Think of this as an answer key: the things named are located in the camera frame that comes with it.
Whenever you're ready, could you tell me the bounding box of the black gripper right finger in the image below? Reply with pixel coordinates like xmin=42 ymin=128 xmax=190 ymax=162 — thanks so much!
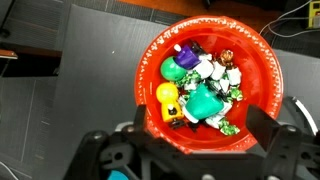
xmin=245 ymin=104 xmax=320 ymax=180

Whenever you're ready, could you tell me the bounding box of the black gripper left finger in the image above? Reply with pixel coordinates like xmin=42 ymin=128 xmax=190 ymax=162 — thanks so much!
xmin=63 ymin=104 xmax=201 ymax=180

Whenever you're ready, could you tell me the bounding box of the green cup-shaped toy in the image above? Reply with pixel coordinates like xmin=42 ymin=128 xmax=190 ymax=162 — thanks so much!
xmin=182 ymin=83 xmax=225 ymax=124

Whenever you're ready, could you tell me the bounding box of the yellow toy figure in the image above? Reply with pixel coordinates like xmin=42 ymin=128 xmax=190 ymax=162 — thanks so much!
xmin=155 ymin=82 xmax=185 ymax=124

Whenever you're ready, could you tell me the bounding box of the red plastic bowl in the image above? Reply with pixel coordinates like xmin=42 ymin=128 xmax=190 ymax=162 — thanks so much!
xmin=134 ymin=14 xmax=285 ymax=155

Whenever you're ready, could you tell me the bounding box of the green purple toy figure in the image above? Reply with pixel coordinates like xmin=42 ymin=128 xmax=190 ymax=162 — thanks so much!
xmin=159 ymin=43 xmax=203 ymax=82

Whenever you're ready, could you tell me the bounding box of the white green wrapped candy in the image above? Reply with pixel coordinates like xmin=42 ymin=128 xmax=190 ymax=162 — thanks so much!
xmin=204 ymin=114 xmax=241 ymax=137

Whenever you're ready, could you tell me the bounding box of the green foil candy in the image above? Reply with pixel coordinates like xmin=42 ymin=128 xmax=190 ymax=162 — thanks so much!
xmin=175 ymin=70 xmax=203 ymax=90

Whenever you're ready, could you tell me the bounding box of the gold brown candy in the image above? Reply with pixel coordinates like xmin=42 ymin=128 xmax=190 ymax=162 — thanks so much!
xmin=219 ymin=49 xmax=236 ymax=67

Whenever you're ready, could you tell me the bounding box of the thin white cable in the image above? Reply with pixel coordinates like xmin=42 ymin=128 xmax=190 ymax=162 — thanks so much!
xmin=259 ymin=0 xmax=320 ymax=38

